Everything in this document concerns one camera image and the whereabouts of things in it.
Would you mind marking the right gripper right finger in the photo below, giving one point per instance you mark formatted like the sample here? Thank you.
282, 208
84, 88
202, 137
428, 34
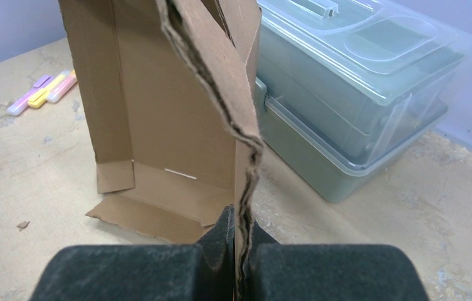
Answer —
276, 271

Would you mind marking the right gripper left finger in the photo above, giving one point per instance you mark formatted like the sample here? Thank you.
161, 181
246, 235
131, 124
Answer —
203, 270

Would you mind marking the brown cardboard box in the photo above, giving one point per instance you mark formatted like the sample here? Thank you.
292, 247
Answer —
167, 91

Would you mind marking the translucent green plastic toolbox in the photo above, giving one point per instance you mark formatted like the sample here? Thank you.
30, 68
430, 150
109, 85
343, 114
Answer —
348, 86

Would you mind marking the orange pink highlighter marker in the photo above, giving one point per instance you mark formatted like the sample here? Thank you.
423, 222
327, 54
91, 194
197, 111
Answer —
62, 88

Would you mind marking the yellow highlighter marker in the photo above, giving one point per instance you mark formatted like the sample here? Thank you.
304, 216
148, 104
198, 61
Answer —
40, 96

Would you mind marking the purple highlighter marker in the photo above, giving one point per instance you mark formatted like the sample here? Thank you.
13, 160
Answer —
21, 104

